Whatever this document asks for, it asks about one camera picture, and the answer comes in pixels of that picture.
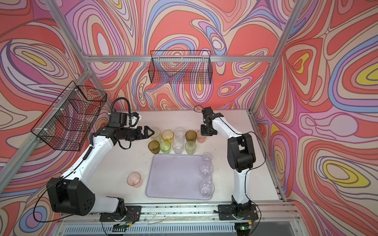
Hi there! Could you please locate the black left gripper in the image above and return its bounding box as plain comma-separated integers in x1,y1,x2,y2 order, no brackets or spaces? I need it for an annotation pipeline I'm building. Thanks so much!
120,125,155,141

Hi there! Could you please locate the pink cup back row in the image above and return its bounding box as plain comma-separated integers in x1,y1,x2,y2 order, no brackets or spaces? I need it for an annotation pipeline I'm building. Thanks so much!
197,130,207,143

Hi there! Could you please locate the pale green textured cup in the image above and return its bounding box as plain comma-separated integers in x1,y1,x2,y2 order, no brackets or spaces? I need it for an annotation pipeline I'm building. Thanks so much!
185,141,196,155

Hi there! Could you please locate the small clear cup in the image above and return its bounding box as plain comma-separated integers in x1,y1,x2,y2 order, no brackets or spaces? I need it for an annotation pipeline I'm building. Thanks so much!
202,152,213,162

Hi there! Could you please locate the large clear cup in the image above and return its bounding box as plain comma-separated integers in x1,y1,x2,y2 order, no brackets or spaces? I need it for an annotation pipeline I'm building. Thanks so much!
198,181,215,198

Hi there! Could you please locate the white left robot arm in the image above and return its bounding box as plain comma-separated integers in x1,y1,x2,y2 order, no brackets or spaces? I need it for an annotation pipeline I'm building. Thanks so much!
46,126,155,218

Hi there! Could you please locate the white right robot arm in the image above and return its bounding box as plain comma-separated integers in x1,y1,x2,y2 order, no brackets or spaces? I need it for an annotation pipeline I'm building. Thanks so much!
200,107,256,207

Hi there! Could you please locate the pink cup near tray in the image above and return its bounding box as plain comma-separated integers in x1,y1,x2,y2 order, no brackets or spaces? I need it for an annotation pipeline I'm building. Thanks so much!
127,172,143,188

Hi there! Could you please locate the lavender tray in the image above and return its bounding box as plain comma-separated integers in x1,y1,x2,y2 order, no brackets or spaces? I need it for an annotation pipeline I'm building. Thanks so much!
145,154,212,201

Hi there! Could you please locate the pale yellow textured cup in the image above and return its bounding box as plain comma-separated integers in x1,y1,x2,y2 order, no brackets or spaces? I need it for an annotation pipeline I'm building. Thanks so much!
150,127,162,143

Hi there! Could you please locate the brown olive textured cup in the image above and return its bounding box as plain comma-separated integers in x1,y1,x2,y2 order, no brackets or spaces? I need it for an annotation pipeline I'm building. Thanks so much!
185,130,197,143

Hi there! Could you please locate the amber yellow cup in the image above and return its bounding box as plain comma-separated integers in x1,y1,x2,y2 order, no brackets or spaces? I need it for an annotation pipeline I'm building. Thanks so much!
161,130,174,143

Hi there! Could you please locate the clear cup back row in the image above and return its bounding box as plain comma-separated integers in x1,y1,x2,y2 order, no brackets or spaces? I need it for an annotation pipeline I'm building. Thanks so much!
174,127,186,142

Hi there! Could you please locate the clear cup row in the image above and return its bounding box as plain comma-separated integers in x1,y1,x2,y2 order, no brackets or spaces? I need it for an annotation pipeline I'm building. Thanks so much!
172,141,185,154
174,127,186,142

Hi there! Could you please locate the clear cup front row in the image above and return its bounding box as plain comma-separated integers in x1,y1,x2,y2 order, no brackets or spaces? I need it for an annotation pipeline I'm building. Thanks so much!
172,141,185,154

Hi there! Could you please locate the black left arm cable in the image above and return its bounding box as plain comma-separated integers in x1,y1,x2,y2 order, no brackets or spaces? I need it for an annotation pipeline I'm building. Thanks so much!
110,97,132,119

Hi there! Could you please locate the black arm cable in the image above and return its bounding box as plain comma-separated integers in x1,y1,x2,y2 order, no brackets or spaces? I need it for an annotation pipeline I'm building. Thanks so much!
110,97,132,119
193,104,267,228

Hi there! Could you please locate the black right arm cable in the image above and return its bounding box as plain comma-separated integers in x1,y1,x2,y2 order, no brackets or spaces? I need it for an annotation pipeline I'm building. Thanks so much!
193,104,267,228

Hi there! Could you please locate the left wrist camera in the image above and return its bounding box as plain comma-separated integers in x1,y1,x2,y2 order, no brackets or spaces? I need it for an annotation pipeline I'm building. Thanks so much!
108,112,140,128

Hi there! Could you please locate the black wire basket back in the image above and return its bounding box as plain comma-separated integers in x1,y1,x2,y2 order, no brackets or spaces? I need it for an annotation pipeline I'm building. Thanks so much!
148,49,213,85

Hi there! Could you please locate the black wire basket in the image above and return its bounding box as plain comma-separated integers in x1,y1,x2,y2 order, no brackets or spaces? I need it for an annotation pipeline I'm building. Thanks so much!
31,81,107,151
148,49,213,85

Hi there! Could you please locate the black wire basket left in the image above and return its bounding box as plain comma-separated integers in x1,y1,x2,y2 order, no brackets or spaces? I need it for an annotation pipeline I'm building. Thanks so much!
31,81,107,151

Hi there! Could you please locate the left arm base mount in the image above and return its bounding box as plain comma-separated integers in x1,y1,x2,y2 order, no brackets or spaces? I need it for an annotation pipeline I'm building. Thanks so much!
100,206,142,223

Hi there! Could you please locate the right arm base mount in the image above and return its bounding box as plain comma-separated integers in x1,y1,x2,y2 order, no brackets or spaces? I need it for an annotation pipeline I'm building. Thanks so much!
214,203,259,222

